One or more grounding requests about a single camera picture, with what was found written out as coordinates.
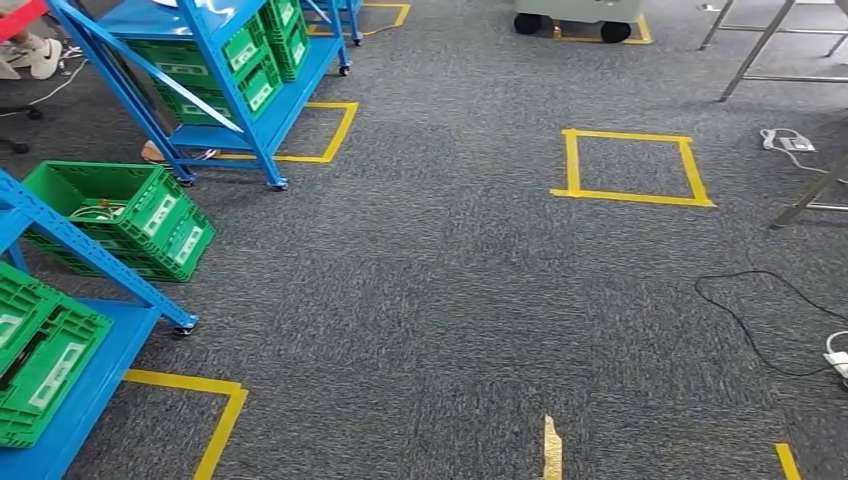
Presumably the blue metal shelf rack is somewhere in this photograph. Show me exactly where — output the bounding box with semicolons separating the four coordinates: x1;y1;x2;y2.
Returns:
0;168;201;480
46;0;354;194
300;0;366;48

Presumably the yellow floor tape square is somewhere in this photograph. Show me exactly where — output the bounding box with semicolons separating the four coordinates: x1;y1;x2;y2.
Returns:
214;100;361;166
549;128;717;209
123;368;250;480

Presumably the torn gold tape strip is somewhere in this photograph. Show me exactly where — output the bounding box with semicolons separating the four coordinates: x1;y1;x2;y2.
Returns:
542;414;565;480

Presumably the white wheeled cart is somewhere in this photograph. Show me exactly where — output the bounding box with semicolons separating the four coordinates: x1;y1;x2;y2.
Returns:
513;0;646;45

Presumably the pale round floor object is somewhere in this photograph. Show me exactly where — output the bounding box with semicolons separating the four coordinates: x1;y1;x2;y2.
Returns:
140;139;221;166

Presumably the steel table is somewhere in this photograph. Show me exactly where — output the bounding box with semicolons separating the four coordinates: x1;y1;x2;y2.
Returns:
698;0;848;231

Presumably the person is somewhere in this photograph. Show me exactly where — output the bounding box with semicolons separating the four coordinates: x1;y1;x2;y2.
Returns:
0;23;65;81

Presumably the black office chair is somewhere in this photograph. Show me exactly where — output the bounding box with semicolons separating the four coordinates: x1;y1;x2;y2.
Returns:
0;101;45;156

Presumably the yellow floor tape strip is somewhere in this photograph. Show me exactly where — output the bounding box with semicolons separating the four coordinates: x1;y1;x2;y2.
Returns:
774;443;804;480

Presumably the white wire bundle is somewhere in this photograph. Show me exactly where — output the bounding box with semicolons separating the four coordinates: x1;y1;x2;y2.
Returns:
68;197;128;224

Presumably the white adapter with cable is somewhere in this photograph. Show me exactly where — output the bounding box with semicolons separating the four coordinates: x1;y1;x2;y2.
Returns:
759;127;848;186

